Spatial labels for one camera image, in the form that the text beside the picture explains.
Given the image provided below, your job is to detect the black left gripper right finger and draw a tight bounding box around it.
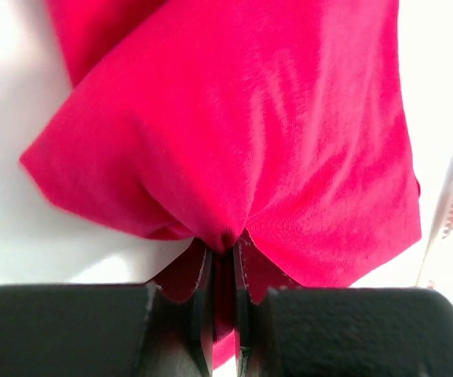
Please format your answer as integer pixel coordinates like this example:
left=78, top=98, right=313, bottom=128
left=232, top=236, right=453, bottom=376

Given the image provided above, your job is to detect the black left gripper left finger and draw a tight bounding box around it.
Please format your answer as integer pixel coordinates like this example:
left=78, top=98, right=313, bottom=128
left=0, top=240, right=213, bottom=376

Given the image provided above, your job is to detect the crimson pink t shirt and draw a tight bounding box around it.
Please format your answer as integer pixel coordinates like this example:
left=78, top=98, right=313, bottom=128
left=20, top=1, right=421, bottom=367

